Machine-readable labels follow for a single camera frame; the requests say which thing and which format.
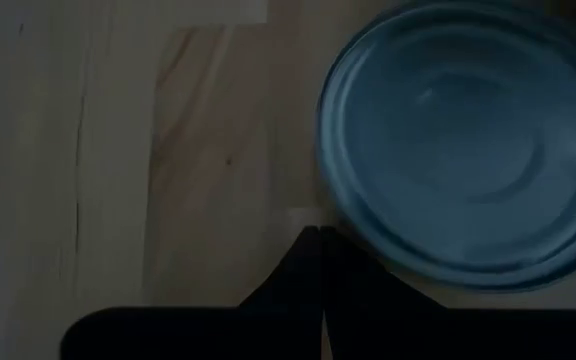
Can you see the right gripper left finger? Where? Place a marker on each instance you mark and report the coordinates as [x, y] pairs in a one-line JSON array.
[[193, 335]]

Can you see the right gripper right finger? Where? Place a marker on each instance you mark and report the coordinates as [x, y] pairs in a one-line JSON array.
[[443, 335]]

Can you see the green label flat-lid can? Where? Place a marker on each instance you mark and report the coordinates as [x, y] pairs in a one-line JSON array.
[[468, 150]]

